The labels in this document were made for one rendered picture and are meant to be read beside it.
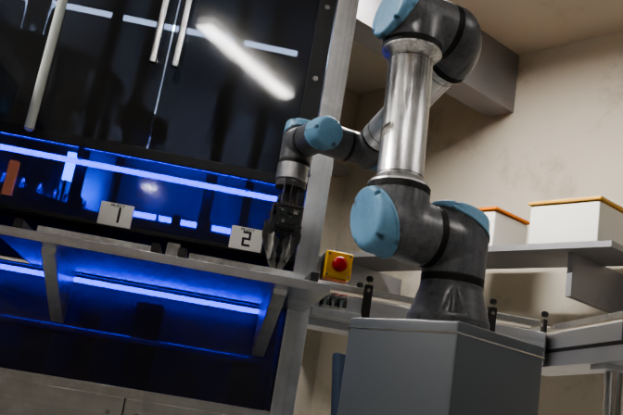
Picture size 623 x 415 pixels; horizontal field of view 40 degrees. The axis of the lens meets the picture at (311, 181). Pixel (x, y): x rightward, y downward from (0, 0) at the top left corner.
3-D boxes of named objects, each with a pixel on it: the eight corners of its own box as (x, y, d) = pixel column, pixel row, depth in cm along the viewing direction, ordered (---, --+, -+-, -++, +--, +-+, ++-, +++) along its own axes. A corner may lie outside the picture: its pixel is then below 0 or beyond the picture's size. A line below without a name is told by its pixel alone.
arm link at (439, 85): (502, 12, 173) (373, 147, 206) (460, -7, 168) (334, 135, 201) (514, 52, 166) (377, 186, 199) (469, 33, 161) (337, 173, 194)
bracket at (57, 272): (51, 320, 208) (63, 269, 211) (63, 322, 208) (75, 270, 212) (26, 307, 175) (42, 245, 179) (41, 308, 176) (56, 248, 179)
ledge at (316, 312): (304, 318, 231) (305, 310, 232) (350, 326, 232) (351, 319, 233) (311, 313, 218) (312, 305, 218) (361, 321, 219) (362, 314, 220)
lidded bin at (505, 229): (527, 261, 466) (531, 221, 472) (491, 246, 445) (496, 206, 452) (468, 263, 496) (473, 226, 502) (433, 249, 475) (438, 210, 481)
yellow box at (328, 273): (319, 280, 227) (323, 253, 229) (345, 284, 228) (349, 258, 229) (323, 275, 220) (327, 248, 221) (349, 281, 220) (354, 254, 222)
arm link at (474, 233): (499, 282, 153) (506, 210, 156) (439, 266, 147) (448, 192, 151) (458, 286, 163) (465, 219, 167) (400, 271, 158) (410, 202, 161)
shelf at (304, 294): (34, 268, 218) (36, 260, 219) (299, 314, 225) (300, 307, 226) (-6, 232, 172) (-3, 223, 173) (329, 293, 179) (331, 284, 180)
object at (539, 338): (303, 322, 226) (312, 265, 230) (296, 327, 241) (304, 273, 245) (546, 365, 233) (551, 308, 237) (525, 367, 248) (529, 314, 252)
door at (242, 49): (147, 149, 224) (191, -46, 239) (307, 180, 228) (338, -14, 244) (147, 148, 223) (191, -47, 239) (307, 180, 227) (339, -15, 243)
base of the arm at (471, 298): (505, 340, 152) (511, 286, 155) (453, 324, 143) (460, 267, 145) (439, 337, 163) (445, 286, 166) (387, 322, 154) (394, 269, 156)
